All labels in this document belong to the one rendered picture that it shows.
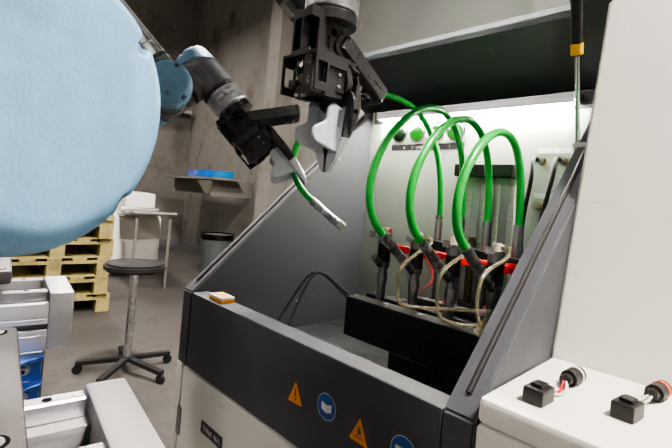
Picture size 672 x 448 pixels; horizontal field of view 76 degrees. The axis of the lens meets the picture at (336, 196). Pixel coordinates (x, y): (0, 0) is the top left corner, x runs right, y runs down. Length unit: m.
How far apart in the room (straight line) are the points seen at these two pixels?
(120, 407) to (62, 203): 0.25
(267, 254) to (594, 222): 0.71
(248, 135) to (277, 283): 0.42
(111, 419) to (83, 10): 0.31
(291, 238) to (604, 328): 0.72
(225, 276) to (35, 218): 0.86
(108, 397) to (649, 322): 0.63
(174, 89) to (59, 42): 0.59
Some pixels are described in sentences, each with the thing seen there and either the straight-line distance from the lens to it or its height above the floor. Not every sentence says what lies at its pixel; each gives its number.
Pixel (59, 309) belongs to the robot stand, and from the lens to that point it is 0.83.
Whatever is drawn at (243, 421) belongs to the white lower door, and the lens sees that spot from 0.88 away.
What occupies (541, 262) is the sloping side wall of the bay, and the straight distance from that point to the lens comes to 0.67.
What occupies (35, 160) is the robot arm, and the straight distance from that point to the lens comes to 0.20.
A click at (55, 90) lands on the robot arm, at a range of 0.20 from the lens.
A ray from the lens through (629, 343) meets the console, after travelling 0.71.
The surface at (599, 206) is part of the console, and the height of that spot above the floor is 1.20.
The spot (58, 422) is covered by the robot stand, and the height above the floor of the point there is 0.98.
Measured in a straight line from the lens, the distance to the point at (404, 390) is 0.59.
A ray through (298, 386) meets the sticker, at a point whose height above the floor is 0.88.
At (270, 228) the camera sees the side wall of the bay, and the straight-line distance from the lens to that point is 1.09.
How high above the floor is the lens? 1.18
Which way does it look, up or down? level
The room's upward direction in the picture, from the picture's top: 5 degrees clockwise
